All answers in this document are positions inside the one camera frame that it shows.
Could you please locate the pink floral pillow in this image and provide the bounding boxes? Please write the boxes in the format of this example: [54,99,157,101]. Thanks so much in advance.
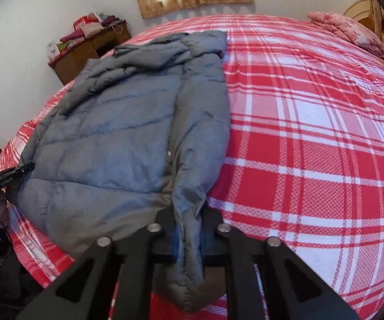
[307,11,384,57]

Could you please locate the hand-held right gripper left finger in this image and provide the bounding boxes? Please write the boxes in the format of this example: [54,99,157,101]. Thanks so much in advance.
[14,207,179,320]

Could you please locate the red and white box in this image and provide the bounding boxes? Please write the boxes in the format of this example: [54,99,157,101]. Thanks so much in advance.
[73,13,96,27]

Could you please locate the grey puffer jacket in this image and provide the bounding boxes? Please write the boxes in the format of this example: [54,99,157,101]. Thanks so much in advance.
[12,30,231,312]

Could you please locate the pale pink folded clothing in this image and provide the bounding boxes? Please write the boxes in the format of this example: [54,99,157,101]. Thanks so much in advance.
[82,22,101,37]

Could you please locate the brown wooden desk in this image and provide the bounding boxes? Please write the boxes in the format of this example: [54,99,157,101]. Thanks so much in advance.
[47,20,132,85]

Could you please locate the magenta folded clothing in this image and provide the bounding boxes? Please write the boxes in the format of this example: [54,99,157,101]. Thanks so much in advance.
[59,31,83,42]

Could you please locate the wooden headboard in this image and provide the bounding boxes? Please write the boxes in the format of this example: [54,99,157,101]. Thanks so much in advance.
[343,0,384,74]

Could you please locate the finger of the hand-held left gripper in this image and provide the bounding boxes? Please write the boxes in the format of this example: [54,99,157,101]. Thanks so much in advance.
[0,163,35,188]

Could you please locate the bed with red plaid sheet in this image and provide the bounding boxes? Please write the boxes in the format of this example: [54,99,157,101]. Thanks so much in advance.
[0,14,384,320]

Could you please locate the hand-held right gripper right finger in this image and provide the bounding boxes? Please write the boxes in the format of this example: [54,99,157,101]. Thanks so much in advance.
[200,207,361,320]

